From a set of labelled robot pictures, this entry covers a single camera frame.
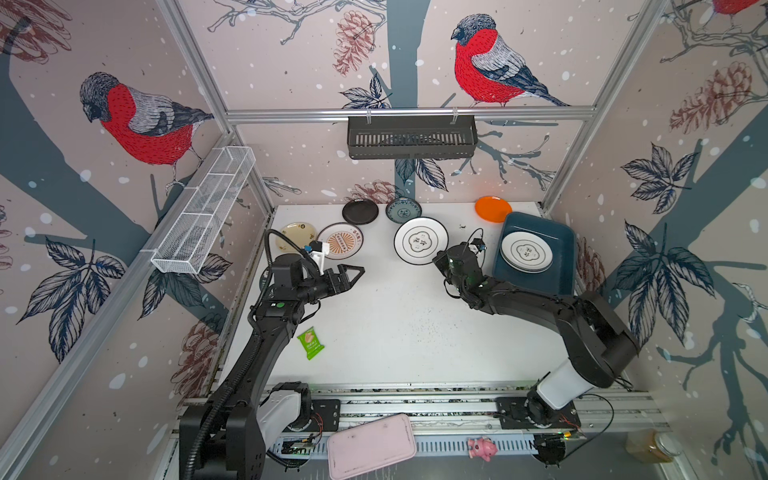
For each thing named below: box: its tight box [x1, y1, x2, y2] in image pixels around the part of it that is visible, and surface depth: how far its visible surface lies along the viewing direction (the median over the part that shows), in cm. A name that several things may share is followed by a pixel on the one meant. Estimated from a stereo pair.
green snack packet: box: [297, 326, 325, 361], surface depth 87 cm
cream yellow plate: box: [275, 222, 317, 253], surface depth 114 cm
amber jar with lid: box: [625, 429, 683, 463], surface depth 64 cm
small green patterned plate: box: [385, 197, 422, 224], surface depth 124 cm
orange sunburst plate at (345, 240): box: [316, 222, 365, 260], surface depth 113 cm
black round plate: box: [342, 198, 379, 225], surface depth 124 cm
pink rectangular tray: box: [327, 414, 417, 480], surface depth 69 cm
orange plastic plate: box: [474, 195, 513, 223], surface depth 123 cm
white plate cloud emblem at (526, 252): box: [500, 231, 554, 274], surface depth 106 cm
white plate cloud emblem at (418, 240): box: [393, 216, 449, 265], surface depth 97 cm
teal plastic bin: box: [492, 212, 576, 295], surface depth 103 cm
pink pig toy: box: [468, 437, 498, 462], surface depth 69 cm
